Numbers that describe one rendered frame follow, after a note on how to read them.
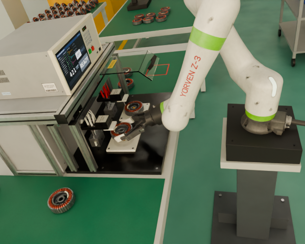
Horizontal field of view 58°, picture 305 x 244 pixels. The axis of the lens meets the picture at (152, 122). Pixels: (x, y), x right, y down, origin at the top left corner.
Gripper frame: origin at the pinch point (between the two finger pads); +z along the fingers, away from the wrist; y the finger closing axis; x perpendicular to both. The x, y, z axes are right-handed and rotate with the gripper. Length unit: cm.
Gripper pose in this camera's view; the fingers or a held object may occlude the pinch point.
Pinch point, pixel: (122, 130)
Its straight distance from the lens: 136.3
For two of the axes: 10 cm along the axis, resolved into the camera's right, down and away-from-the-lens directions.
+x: -5.6, -7.0, -4.5
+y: 1.8, -6.3, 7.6
